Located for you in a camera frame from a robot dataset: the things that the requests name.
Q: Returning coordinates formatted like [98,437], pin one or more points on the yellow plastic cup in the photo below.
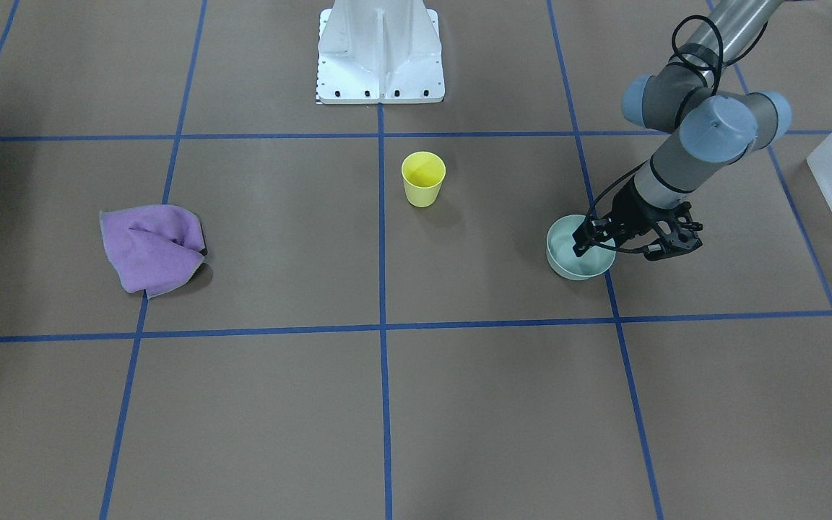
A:
[423,173]

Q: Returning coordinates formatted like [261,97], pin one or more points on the pale green bowl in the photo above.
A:
[562,257]

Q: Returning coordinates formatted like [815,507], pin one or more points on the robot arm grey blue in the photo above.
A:
[707,130]

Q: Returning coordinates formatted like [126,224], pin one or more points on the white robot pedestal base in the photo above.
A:
[379,52]

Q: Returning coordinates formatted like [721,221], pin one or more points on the purple cloth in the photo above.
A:
[154,249]

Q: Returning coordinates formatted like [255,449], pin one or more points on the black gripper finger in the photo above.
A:
[584,240]
[604,234]

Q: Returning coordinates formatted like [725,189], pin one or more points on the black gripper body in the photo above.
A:
[626,211]

